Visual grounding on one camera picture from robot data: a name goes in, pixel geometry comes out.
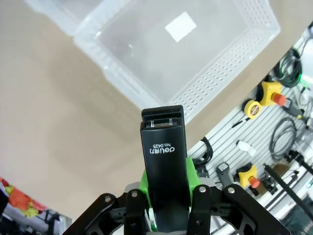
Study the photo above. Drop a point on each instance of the yellow emergency stop button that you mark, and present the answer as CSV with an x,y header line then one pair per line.
x,y
270,91
248,175

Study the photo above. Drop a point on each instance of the white tape piece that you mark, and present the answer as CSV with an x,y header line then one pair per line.
x,y
245,147

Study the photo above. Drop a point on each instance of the colourful floral cloth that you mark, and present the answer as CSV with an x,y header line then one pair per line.
x,y
22,198

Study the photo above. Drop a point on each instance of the black tripod leg pole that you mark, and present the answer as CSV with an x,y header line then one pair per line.
x,y
288,188

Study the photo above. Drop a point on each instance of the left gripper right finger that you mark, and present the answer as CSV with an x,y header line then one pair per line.
x,y
232,215

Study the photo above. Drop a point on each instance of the black stapler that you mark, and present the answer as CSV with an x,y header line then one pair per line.
x,y
166,171

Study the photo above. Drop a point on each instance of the black handheld tool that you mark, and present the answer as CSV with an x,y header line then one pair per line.
x,y
223,173

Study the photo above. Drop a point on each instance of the white perforated plastic basket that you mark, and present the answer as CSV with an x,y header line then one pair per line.
x,y
171,61
61,12

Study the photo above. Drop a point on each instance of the yellow tape measure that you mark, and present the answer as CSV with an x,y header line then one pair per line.
x,y
253,109

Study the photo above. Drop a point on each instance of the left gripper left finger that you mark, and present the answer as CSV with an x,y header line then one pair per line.
x,y
110,215

